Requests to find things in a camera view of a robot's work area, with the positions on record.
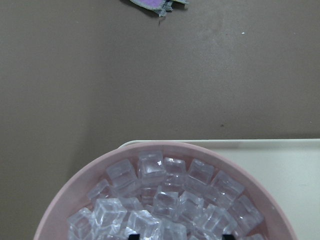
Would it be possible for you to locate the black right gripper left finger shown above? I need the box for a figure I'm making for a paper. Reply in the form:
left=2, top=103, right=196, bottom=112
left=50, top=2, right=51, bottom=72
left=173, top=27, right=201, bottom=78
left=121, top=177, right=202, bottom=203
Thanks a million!
left=128, top=233, right=140, bottom=240

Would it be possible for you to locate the cream plastic tray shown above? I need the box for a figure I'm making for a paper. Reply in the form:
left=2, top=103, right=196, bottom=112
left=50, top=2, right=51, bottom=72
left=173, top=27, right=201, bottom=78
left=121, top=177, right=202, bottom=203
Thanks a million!
left=119, top=137, right=320, bottom=240

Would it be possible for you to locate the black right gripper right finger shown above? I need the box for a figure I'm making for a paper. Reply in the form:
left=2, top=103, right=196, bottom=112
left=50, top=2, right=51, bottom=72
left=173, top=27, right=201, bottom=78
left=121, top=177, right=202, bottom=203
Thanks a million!
left=221, top=234, right=234, bottom=240

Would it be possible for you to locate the purple folded cloth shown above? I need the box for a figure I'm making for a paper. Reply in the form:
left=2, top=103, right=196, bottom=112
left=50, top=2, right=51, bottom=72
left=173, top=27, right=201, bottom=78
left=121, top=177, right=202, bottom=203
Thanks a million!
left=130, top=0, right=166, bottom=11

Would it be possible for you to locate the grey folded cloth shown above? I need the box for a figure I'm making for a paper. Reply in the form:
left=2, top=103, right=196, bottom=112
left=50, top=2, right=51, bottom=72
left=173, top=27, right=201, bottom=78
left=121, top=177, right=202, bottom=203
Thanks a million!
left=154, top=0, right=189, bottom=17

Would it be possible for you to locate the pink bowl of ice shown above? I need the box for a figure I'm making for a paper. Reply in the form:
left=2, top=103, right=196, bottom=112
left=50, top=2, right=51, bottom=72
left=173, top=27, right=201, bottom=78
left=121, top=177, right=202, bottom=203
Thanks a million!
left=34, top=140, right=297, bottom=240

